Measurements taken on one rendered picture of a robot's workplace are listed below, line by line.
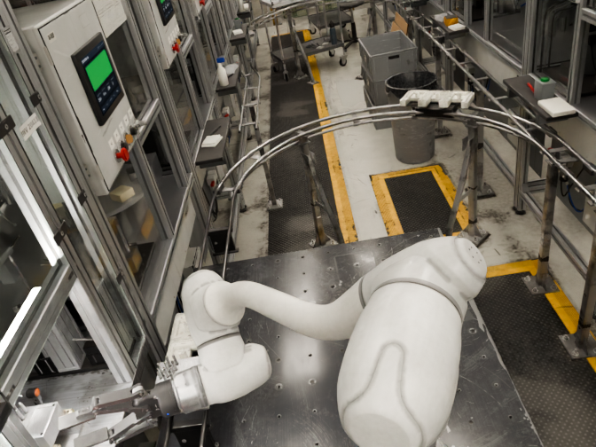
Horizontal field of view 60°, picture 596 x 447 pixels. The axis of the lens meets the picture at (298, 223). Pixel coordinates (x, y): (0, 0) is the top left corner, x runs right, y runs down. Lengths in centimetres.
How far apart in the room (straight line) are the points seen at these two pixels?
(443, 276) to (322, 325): 27
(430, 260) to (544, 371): 191
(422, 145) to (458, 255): 335
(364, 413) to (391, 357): 7
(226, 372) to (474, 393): 79
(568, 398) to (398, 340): 194
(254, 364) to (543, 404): 158
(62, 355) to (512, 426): 125
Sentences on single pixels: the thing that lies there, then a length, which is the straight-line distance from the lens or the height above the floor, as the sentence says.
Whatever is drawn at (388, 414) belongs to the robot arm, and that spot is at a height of 149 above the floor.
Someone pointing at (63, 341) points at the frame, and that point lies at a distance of 161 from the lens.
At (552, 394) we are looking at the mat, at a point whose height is 1.
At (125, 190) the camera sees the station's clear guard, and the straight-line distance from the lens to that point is 178.
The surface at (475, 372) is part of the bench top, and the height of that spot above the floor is 68.
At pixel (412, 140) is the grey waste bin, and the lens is 403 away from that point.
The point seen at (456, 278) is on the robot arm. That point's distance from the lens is 73.
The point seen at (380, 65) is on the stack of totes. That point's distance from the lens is 458.
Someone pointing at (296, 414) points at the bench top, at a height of 68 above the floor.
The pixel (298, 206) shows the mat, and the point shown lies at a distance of 379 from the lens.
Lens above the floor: 198
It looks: 33 degrees down
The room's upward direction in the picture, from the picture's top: 12 degrees counter-clockwise
